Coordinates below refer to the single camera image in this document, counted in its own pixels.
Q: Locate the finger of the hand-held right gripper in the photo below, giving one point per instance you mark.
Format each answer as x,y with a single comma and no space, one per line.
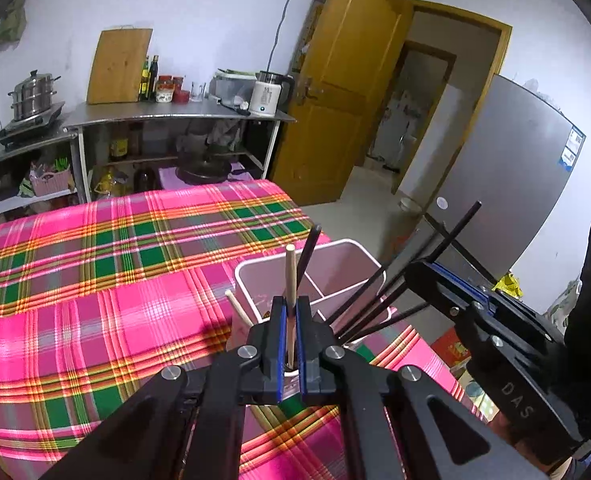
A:
520,317
440,290

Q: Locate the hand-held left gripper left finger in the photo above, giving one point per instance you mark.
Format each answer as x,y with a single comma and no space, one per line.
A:
279,360

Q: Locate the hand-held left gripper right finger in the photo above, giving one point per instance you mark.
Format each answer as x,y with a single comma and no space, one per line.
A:
303,360

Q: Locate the cream chopstick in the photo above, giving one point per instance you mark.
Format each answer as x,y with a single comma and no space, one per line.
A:
290,270
238,309

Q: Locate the pink utensil holder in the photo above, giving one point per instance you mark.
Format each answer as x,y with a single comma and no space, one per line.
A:
345,265

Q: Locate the yellow plastic bag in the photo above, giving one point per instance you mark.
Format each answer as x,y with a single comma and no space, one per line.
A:
508,286

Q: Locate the red cardboard box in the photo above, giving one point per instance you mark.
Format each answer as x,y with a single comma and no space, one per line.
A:
450,349

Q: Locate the grey refrigerator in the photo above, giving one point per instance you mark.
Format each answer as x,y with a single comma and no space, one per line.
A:
505,160

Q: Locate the pink green plaid tablecloth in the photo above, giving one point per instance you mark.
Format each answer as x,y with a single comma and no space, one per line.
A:
100,285

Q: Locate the black wok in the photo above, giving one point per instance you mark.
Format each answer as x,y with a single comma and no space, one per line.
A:
205,172

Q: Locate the dark glass bottle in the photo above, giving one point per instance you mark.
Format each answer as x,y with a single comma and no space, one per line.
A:
144,180

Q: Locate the yellow wooden door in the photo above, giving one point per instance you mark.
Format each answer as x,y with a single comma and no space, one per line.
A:
335,85

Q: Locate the yellow cooking oil bottle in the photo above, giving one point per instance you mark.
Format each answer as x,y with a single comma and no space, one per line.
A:
109,185

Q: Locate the white electric kettle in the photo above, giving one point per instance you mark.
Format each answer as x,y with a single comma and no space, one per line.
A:
265,95

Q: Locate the tall steel counter shelf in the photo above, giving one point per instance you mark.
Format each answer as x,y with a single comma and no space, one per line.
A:
175,110

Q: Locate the white storage box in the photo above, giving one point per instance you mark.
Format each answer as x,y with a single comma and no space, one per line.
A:
230,87

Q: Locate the clear drinking glass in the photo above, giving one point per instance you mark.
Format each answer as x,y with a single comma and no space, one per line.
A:
198,92

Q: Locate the small red cup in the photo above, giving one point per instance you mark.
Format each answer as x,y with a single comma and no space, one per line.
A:
181,96

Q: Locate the pink plastic basket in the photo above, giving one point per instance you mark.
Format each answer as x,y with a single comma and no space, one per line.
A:
50,182

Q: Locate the red lid jar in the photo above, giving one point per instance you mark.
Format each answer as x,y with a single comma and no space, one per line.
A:
164,89

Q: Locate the low steel counter shelf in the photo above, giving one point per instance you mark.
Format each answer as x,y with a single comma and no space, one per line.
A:
20,150

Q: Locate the wooden cutting board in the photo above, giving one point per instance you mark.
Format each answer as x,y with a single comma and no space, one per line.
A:
118,67

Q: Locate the black induction cooker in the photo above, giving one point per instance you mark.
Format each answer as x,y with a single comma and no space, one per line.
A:
30,127

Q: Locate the steel steamer pot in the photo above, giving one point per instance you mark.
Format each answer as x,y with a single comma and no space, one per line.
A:
33,97

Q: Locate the hanging green cloth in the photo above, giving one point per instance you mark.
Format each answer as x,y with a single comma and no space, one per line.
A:
13,22

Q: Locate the yellow door frame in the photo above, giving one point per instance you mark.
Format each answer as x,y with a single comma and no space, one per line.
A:
495,60

